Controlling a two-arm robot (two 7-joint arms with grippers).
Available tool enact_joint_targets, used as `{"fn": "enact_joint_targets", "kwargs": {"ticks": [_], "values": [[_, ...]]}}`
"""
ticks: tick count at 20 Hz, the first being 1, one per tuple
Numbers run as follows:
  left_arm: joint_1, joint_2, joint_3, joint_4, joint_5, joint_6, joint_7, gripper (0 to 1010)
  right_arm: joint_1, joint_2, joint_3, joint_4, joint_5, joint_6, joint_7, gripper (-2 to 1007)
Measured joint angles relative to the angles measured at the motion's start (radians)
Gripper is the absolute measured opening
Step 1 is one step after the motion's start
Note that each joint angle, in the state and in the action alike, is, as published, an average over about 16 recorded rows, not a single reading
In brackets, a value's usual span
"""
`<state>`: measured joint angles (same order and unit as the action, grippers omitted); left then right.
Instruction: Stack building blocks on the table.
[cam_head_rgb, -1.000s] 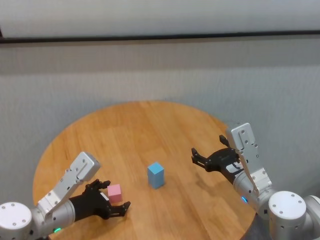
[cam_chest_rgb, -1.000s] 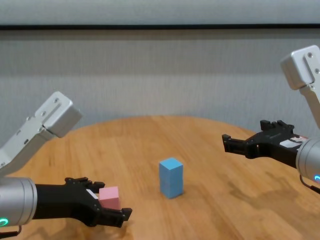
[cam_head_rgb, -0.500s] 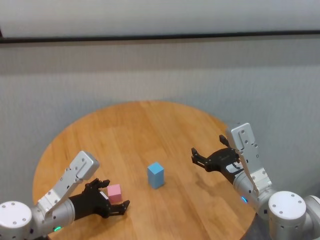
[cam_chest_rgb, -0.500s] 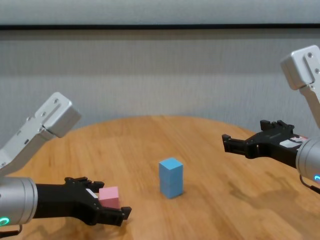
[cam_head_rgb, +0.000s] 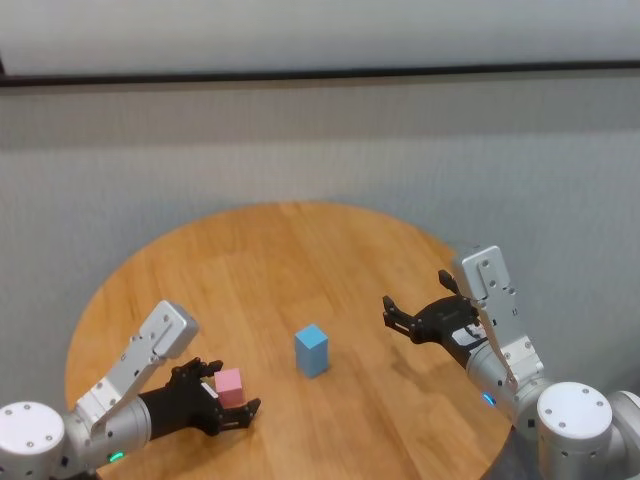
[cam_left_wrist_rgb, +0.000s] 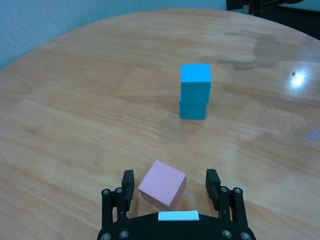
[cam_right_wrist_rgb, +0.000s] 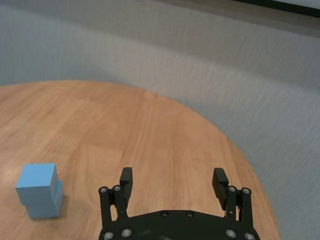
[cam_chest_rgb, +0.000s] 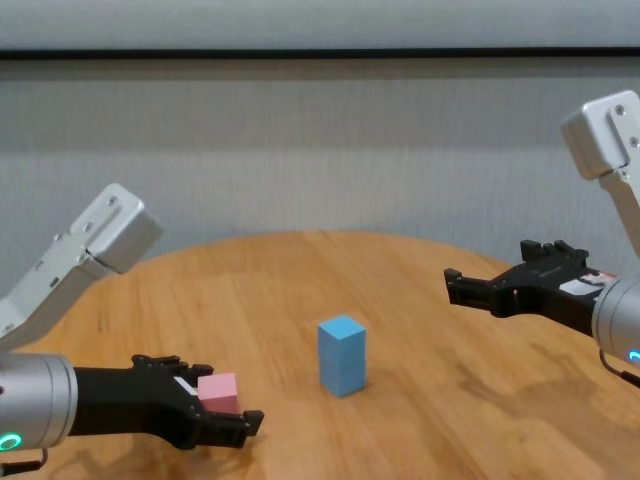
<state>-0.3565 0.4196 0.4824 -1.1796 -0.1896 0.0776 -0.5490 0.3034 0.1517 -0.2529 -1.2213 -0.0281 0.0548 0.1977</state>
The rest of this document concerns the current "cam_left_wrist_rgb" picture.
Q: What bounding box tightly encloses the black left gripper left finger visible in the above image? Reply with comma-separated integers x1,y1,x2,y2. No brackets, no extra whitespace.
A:
100,169,136,227

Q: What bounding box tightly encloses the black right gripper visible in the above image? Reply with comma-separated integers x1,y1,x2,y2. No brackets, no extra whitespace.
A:
225,0,305,14

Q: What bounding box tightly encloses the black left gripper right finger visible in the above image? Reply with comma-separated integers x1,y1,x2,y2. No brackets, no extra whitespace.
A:
205,168,249,225

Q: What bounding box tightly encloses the pink building block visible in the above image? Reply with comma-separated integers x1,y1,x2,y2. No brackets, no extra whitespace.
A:
137,159,188,210

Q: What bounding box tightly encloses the blue building block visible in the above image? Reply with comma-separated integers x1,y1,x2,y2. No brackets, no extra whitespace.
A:
179,63,212,103
178,98,209,121

